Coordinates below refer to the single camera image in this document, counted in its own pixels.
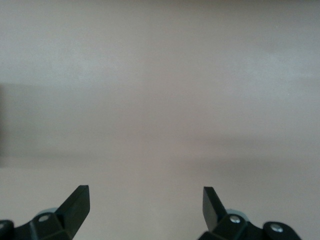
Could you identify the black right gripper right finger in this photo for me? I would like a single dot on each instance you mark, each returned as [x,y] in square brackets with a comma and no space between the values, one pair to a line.
[215,217]

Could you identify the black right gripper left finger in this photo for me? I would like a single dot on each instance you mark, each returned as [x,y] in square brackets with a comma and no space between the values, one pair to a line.
[67,215]

